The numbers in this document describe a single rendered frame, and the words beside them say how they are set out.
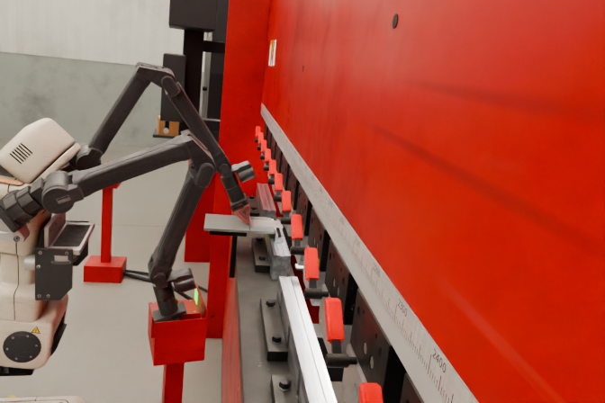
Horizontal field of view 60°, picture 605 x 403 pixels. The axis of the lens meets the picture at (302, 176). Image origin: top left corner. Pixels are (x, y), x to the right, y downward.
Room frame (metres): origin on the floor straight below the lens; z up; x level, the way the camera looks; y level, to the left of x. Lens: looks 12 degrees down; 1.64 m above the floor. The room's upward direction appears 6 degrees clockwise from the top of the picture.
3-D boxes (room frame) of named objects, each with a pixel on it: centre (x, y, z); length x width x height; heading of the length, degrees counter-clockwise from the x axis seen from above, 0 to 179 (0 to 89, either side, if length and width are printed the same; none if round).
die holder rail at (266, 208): (2.51, 0.17, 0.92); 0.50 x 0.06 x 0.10; 10
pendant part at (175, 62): (3.06, 0.81, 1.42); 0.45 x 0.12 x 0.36; 15
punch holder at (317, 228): (1.01, -0.08, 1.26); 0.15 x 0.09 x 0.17; 10
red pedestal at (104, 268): (3.44, 1.32, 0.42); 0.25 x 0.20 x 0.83; 100
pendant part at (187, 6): (3.13, 0.74, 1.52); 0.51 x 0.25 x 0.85; 15
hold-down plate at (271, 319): (1.36, 0.04, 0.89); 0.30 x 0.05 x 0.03; 10
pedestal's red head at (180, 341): (1.58, 0.36, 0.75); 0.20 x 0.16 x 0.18; 23
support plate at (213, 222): (1.95, 0.23, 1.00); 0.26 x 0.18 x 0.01; 100
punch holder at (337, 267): (0.81, -0.11, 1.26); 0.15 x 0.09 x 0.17; 10
